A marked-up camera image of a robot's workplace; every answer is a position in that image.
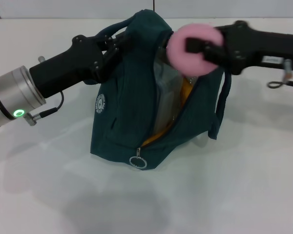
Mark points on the pink toy peach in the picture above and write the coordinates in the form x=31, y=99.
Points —
x=178, y=53

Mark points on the silver left gripper connector stub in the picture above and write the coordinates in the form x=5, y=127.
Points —
x=41, y=59

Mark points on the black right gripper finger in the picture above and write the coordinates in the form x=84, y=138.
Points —
x=195, y=45

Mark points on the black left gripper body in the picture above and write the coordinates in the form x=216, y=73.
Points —
x=66, y=65

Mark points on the dark teal insulated lunch bag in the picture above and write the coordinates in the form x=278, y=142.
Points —
x=127, y=102

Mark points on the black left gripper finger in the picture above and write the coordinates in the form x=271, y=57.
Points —
x=110, y=58
x=117, y=44

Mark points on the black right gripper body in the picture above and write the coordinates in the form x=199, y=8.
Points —
x=254, y=46

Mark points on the yellow toy banana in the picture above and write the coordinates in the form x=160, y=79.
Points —
x=185, y=90

